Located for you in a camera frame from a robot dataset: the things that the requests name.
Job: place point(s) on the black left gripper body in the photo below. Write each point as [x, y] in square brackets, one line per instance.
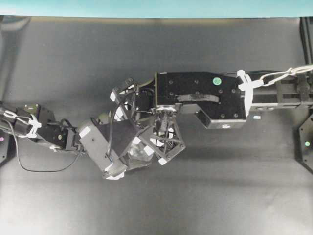
[73, 139]

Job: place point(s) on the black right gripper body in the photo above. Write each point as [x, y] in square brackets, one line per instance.
[204, 94]

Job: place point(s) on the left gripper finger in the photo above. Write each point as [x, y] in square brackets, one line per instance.
[123, 131]
[115, 167]

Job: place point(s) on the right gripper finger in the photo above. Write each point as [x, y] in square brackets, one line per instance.
[160, 134]
[124, 96]

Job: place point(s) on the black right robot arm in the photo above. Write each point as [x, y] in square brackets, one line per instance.
[266, 90]

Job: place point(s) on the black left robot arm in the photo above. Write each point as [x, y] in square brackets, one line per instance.
[36, 124]

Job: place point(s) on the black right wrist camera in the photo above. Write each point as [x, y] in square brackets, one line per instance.
[216, 116]

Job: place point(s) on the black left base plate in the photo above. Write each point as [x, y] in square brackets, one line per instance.
[4, 146]

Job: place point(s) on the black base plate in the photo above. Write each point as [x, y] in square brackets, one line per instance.
[304, 143]
[4, 146]

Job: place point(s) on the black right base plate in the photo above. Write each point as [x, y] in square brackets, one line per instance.
[304, 143]

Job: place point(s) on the black frame post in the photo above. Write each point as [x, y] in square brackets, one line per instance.
[306, 33]

